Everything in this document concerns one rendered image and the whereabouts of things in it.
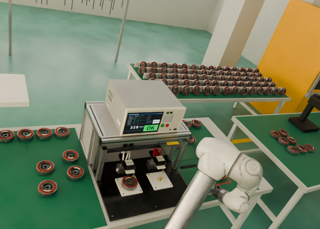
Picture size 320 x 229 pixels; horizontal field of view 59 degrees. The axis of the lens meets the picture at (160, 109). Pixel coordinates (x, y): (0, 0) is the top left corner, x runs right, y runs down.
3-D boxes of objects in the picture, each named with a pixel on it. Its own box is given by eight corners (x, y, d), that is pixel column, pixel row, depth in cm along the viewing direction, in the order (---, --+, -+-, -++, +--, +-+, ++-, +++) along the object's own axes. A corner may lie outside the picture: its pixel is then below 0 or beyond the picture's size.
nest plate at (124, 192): (142, 193, 194) (143, 191, 193) (121, 196, 187) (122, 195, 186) (134, 176, 205) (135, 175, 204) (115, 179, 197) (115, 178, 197)
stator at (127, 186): (139, 188, 195) (141, 184, 193) (125, 193, 188) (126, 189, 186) (132, 177, 202) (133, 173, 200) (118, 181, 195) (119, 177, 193)
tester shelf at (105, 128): (190, 138, 210) (192, 133, 208) (100, 146, 177) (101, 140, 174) (164, 104, 241) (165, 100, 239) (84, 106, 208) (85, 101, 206)
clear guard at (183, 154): (202, 169, 194) (205, 163, 191) (172, 174, 182) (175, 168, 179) (179, 139, 217) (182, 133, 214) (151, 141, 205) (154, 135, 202)
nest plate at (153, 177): (172, 187, 206) (173, 185, 205) (154, 190, 198) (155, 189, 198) (164, 172, 216) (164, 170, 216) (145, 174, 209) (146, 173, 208)
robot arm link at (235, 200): (226, 210, 185) (239, 194, 190) (245, 220, 172) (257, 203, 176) (219, 199, 181) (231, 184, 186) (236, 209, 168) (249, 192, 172)
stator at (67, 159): (62, 153, 208) (62, 149, 206) (77, 153, 212) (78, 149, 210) (62, 164, 199) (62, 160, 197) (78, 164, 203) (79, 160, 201)
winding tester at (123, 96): (177, 132, 204) (186, 108, 194) (120, 136, 183) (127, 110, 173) (155, 102, 232) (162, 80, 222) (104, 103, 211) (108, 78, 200)
